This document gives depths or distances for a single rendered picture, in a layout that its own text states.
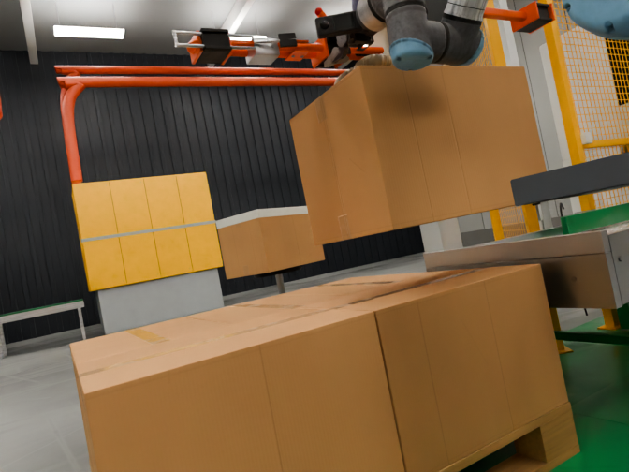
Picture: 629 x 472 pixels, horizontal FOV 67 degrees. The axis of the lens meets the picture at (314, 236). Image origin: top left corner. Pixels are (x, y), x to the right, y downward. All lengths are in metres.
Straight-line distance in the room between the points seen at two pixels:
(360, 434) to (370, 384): 0.10
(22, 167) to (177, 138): 3.40
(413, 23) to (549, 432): 1.11
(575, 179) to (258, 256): 2.46
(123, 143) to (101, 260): 4.44
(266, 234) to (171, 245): 5.64
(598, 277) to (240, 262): 2.20
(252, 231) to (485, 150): 1.93
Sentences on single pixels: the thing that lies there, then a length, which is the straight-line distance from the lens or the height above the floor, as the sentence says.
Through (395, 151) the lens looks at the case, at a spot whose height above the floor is 0.90.
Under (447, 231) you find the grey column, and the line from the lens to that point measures 2.85.
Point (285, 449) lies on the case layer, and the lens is 1.02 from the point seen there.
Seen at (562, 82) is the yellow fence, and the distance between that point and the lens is 2.98.
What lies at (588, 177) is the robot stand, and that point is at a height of 0.73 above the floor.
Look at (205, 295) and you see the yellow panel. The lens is 8.68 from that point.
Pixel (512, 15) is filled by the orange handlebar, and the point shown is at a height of 1.24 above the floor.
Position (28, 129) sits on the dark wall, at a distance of 12.17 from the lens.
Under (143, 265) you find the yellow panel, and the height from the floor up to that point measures 0.99.
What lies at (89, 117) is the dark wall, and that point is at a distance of 12.28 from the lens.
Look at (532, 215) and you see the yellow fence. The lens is 2.53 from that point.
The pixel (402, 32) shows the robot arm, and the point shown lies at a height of 1.13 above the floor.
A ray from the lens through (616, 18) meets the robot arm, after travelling 0.75.
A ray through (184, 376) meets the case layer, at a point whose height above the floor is 0.52.
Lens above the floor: 0.70
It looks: 2 degrees up
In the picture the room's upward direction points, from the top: 11 degrees counter-clockwise
